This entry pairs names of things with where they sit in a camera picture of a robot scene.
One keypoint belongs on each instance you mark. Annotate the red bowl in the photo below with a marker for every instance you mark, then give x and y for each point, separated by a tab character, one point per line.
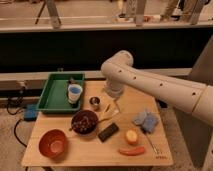
53	143

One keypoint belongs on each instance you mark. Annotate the blue cloth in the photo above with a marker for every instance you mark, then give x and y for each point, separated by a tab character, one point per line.
146	120

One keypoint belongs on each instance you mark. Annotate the green plastic tray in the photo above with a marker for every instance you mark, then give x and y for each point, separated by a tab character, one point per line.
54	97

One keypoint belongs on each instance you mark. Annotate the dark grapes bunch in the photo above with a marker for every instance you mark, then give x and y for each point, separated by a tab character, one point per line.
84	124

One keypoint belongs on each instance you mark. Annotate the metal fork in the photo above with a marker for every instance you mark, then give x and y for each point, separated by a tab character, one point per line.
152	145

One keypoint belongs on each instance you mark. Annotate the white and blue cup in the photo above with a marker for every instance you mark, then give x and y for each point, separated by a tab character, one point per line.
74	93

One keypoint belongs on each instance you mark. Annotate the orange carrot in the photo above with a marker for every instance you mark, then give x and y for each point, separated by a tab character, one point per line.
132	152

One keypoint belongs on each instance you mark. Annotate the small metal cup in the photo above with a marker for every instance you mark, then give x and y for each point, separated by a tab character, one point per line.
94	103

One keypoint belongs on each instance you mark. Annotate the black rectangular block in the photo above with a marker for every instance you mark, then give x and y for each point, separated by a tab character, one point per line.
108	132

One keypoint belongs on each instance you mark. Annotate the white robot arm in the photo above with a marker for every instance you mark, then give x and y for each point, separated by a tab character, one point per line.
188	96

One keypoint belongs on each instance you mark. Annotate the dark purple bowl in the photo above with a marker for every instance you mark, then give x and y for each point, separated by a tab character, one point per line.
79	115

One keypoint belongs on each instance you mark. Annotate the blue power box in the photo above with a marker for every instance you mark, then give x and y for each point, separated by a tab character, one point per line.
31	112

